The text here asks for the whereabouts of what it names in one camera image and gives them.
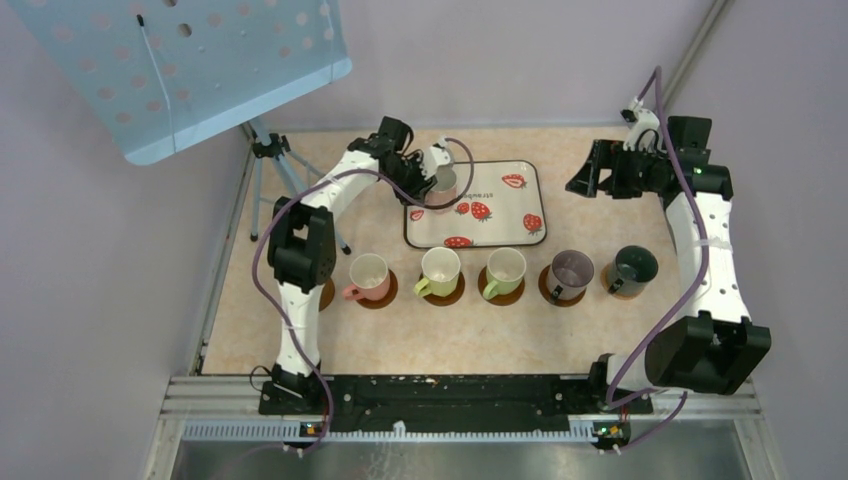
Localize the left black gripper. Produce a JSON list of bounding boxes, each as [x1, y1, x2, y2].
[[382, 152, 437, 207]]

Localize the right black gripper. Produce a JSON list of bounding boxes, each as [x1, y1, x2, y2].
[[566, 139, 669, 199]]

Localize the pale pink mug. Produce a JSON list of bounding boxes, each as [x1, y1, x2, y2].
[[425, 166, 457, 213]]

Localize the strawberry enamel tray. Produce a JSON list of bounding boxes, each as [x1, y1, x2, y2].
[[404, 160, 547, 249]]

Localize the purple mug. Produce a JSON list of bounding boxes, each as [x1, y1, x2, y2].
[[547, 250, 595, 298]]

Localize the woven rattan coaster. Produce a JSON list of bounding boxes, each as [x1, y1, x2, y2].
[[600, 263, 645, 300]]

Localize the dark green mug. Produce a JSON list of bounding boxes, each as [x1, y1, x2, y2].
[[611, 245, 659, 292]]

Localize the brown wooden coaster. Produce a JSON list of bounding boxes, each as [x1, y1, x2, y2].
[[417, 272, 466, 307], [319, 278, 336, 312], [356, 270, 399, 310], [537, 265, 586, 308], [477, 267, 526, 306]]

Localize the light green mug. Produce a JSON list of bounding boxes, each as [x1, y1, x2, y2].
[[482, 247, 527, 300]]

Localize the salmon pink mug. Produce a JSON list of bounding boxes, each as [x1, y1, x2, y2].
[[342, 253, 390, 301]]

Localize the yellow green mug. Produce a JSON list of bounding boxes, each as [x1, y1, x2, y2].
[[414, 247, 461, 298]]

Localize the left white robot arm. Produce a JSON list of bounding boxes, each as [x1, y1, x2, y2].
[[264, 117, 453, 414]]

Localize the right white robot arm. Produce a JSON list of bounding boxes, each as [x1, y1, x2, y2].
[[565, 116, 772, 412]]

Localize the light blue tripod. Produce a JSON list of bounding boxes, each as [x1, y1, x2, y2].
[[246, 117, 324, 242]]

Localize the blue perforated board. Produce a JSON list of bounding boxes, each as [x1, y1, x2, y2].
[[11, 0, 352, 165]]

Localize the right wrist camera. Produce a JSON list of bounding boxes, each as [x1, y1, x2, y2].
[[620, 97, 662, 152]]

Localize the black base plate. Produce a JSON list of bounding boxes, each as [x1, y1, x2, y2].
[[258, 374, 654, 435]]

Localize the white cable duct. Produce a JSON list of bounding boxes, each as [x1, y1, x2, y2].
[[182, 420, 597, 443]]

